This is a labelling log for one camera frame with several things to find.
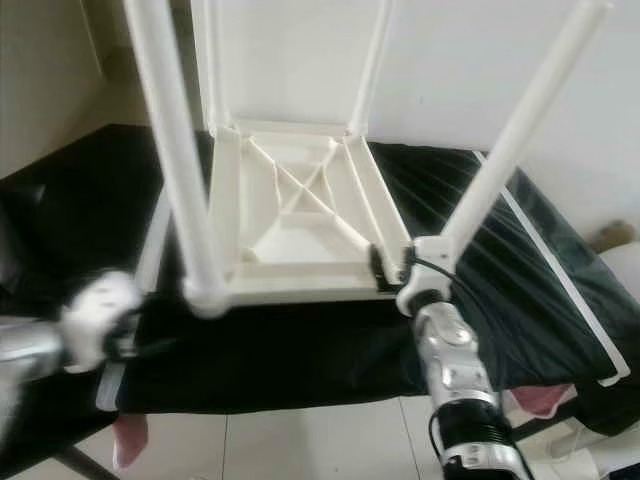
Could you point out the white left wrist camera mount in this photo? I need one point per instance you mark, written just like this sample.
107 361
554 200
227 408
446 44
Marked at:
100 305

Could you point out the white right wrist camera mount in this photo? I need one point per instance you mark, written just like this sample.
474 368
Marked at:
425 280

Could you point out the black table cloth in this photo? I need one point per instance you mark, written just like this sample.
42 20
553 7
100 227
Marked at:
310 350

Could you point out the black stand bar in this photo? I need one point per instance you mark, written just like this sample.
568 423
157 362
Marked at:
88 464

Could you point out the pink cloth item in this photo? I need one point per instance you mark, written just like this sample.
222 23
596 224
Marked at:
130 442
540 400

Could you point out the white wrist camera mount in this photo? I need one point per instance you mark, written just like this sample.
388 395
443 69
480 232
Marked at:
100 305
425 280

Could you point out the white round stand base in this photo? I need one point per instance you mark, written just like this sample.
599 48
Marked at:
590 458

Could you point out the white rounded object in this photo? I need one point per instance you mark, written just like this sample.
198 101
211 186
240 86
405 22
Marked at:
624 282

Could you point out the beige door frame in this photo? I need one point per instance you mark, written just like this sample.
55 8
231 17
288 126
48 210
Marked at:
100 25

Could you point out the small tan object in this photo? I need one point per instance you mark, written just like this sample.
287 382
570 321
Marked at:
612 237

